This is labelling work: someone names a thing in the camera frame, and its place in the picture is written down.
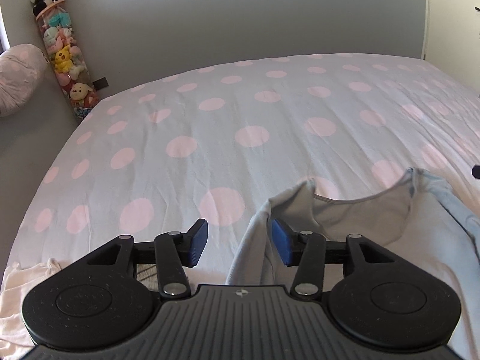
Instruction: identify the light blue-grey long-sleeve shirt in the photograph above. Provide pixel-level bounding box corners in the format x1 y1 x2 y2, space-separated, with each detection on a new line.
226 168 479 359

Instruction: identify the brown striped garment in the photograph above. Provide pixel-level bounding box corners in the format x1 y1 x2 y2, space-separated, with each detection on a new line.
136 264 159 292

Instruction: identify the pink polka dot bedsheet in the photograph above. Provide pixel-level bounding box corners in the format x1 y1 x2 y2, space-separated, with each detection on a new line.
7 54 479 281

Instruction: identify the white cabinet door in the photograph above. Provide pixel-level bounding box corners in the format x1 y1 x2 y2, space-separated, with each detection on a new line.
424 0 479 93

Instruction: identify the cream white sweater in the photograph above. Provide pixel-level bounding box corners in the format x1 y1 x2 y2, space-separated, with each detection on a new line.
1 258 61 359

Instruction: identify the clear tube of plush toys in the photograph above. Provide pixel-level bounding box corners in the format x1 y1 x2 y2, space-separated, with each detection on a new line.
36 0 100 121

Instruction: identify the dark wall socket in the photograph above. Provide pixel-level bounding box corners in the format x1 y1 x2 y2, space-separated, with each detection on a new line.
93 77 109 91

